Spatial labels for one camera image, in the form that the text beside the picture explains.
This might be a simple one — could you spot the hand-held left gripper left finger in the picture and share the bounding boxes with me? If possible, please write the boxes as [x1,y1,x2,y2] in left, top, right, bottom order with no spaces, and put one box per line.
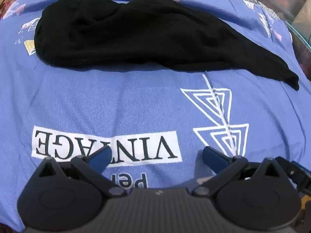
[32,147,127,198]

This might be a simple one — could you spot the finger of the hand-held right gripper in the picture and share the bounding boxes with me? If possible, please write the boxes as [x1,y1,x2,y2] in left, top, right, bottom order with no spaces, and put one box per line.
[276,156,311,196]

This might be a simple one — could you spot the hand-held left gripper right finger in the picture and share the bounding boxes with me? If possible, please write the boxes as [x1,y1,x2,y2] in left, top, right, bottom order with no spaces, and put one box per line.
[192,146,285,197]

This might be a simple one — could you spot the black pants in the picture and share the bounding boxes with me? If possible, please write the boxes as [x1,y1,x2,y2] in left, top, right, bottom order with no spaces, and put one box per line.
[34,0,300,91]

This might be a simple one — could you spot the blue printed bedsheet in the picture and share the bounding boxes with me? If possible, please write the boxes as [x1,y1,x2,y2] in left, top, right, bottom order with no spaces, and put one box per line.
[0,0,311,229]

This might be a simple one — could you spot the teal rimmed storage bin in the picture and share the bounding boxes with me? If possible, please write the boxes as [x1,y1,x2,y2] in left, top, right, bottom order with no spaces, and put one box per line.
[284,19,311,85]

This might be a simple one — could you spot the beige bundle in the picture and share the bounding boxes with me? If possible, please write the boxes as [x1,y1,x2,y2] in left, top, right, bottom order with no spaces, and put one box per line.
[292,6,311,33]

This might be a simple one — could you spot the patchwork quilt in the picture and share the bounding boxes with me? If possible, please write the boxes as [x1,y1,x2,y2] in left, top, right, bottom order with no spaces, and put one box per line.
[209,0,288,23]

